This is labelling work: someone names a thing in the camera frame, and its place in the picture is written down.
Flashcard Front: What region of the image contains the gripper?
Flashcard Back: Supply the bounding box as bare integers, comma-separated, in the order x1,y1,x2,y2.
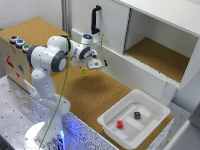
86,56,108,70

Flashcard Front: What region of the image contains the yellow block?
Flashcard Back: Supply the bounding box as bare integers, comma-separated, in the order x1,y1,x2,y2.
81,66,89,76

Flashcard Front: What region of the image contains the pink block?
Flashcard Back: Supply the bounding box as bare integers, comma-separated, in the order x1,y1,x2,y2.
116,120,125,129

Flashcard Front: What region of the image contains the purple block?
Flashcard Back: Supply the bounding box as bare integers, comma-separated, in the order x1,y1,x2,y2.
133,111,142,120

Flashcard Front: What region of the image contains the white sliding door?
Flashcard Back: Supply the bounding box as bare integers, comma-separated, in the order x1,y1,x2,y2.
71,0,132,55

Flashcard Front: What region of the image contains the white cabinet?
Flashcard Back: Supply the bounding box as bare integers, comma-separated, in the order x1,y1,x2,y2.
70,0,200,107

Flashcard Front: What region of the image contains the white plastic box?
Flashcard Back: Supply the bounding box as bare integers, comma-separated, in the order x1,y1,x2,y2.
96,88,172,150

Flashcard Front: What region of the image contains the green button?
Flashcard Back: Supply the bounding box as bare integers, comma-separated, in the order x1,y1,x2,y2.
21,44,32,54

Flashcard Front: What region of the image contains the wooden drawer box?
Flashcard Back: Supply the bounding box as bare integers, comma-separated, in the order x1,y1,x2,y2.
0,16,70,93

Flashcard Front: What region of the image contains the blue button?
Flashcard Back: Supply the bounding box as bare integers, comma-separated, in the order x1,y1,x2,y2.
15,38,26,48

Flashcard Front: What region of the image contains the red button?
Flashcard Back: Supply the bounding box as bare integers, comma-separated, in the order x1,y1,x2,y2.
9,35,19,45

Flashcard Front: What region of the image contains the black door handle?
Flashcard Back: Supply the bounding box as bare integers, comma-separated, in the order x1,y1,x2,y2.
90,4,102,35

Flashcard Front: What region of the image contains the green cable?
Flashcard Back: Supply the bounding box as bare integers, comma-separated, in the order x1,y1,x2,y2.
37,33,107,150

